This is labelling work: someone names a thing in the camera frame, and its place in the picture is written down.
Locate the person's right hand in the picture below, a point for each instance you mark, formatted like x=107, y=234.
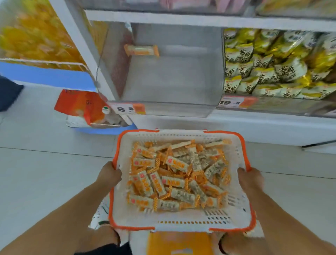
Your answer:
x=250, y=180

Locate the person's left hand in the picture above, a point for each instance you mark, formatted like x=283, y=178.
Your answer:
x=109, y=175

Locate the person's right thumb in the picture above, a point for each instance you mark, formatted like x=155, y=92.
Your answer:
x=241, y=176

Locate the person's left thumb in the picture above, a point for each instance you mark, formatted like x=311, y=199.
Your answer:
x=116, y=172

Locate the white basket with orange rim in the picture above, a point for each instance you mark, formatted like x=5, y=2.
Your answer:
x=181, y=218

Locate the person's right forearm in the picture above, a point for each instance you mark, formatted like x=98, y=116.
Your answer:
x=286, y=223

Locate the person's left forearm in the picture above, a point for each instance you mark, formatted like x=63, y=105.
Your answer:
x=56, y=221

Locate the white store shelf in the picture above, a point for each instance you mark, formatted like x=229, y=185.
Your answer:
x=236, y=123

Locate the pile of orange white snack bars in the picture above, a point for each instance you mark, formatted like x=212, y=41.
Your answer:
x=178, y=176

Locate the white orange price tag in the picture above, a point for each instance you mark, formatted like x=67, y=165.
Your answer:
x=127, y=108
x=237, y=101

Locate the person's legs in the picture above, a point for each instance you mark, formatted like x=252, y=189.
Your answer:
x=110, y=241

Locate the orange red cardboard box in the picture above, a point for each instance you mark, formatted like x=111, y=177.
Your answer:
x=81, y=105

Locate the yellow box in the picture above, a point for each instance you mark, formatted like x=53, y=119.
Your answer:
x=179, y=243

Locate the clear acrylic display bin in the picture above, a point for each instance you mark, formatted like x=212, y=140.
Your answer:
x=168, y=71

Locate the blue display stand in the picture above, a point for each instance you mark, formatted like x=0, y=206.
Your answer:
x=47, y=76

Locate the pile of yellow white snack packets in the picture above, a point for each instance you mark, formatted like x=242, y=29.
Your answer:
x=278, y=63

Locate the orange white snack bar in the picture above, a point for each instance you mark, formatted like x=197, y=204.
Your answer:
x=141, y=50

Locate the dark blue object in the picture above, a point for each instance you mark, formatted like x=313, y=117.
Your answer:
x=9, y=93

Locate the pile of yellow snack bags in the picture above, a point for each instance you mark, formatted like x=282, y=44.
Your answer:
x=36, y=34

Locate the pile of pink packets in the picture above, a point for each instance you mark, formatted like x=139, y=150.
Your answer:
x=204, y=4

